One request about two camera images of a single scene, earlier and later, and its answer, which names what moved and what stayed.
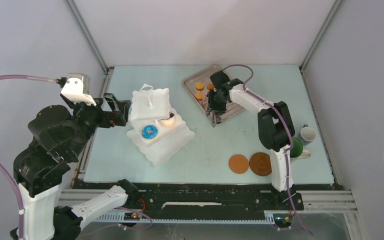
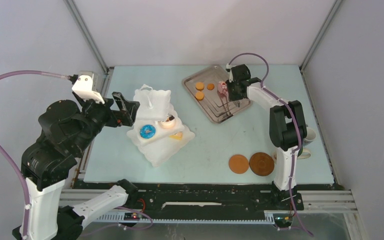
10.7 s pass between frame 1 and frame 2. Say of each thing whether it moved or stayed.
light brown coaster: stayed
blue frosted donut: stayed
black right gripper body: moved
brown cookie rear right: stayed
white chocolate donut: stayed
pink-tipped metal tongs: moved
